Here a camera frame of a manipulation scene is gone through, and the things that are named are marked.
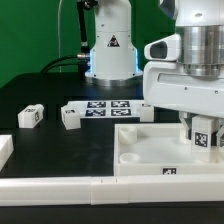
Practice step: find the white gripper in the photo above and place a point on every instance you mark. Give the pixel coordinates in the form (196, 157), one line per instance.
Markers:
(165, 85)

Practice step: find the white square table top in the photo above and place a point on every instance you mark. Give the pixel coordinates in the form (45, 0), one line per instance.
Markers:
(160, 149)

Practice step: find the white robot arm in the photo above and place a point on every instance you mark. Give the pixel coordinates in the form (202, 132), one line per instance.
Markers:
(185, 71)

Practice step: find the white fiducial marker sheet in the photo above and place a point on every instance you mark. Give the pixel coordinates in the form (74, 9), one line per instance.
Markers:
(107, 108)

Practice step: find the white left fence block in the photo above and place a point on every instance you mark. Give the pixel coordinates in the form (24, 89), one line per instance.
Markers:
(6, 149)

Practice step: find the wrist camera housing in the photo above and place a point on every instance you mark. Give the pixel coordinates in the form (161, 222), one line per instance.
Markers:
(165, 49)

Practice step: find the white front fence rail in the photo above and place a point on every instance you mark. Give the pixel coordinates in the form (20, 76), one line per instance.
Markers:
(111, 190)

